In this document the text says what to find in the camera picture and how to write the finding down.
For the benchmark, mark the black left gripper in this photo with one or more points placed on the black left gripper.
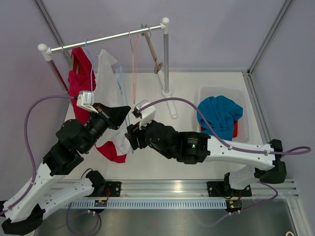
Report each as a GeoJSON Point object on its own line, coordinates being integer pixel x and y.
{"type": "Point", "coordinates": [115, 115]}

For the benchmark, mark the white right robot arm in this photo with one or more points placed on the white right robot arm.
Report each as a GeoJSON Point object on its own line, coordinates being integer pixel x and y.
{"type": "Point", "coordinates": [262, 163]}

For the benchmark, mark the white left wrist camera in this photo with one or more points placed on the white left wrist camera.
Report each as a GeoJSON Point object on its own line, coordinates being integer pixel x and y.
{"type": "Point", "coordinates": [84, 101]}

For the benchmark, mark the magenta t shirt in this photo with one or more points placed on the magenta t shirt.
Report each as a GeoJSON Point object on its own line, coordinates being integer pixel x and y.
{"type": "Point", "coordinates": [80, 82]}

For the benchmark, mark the clothes rack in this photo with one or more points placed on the clothes rack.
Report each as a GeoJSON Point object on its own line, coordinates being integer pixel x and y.
{"type": "Point", "coordinates": [163, 76]}

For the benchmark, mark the pink wire hanger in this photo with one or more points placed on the pink wire hanger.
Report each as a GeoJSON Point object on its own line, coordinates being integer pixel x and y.
{"type": "Point", "coordinates": [134, 45]}

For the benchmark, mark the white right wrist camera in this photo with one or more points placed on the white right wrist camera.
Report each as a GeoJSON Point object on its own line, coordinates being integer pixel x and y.
{"type": "Point", "coordinates": [146, 115]}

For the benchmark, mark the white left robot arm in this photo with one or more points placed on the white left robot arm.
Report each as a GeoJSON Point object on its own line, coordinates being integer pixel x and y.
{"type": "Point", "coordinates": [26, 211]}

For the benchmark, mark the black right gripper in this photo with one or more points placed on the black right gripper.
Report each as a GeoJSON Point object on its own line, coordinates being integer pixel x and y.
{"type": "Point", "coordinates": [135, 131]}

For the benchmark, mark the light blue hanger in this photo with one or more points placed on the light blue hanger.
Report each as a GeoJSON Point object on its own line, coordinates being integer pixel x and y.
{"type": "Point", "coordinates": [120, 79]}
{"type": "Point", "coordinates": [92, 72]}

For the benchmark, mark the aluminium mounting rail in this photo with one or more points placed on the aluminium mounting rail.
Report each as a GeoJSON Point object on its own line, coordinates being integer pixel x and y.
{"type": "Point", "coordinates": [193, 189]}

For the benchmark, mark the red t shirt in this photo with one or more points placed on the red t shirt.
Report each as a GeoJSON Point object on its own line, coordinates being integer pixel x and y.
{"type": "Point", "coordinates": [235, 129]}

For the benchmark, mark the white t shirt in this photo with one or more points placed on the white t shirt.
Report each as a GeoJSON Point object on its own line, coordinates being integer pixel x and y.
{"type": "Point", "coordinates": [107, 92]}

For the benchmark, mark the white plastic basket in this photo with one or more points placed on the white plastic basket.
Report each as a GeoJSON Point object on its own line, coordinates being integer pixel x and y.
{"type": "Point", "coordinates": [239, 98]}

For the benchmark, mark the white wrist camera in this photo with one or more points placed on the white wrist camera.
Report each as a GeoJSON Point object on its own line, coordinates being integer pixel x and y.
{"type": "Point", "coordinates": [84, 101]}
{"type": "Point", "coordinates": [146, 115]}

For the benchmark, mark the blue t shirt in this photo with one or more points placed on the blue t shirt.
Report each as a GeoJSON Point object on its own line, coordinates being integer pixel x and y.
{"type": "Point", "coordinates": [218, 115]}

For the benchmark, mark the white slotted cable duct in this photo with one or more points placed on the white slotted cable duct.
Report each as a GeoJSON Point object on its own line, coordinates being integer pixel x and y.
{"type": "Point", "coordinates": [149, 204]}

